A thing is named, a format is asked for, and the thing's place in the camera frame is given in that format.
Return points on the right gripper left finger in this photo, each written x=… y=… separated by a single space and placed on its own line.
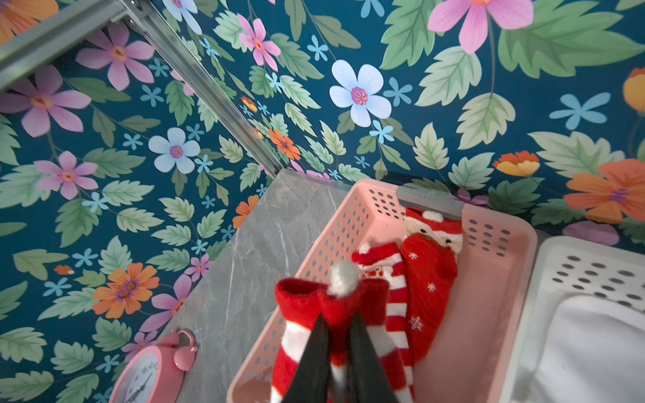
x=310 y=383

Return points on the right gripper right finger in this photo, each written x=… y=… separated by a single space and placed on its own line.
x=367 y=380

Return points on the red white striped sock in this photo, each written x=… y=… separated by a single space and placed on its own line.
x=385 y=262
x=337 y=345

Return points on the red santa sock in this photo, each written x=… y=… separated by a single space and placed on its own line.
x=429 y=252

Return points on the pink plastic basket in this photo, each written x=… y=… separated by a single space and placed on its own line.
x=469 y=357

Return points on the white plastic basket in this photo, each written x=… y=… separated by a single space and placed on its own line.
x=568 y=267

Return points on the pink alarm clock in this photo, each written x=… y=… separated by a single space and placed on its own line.
x=157 y=372

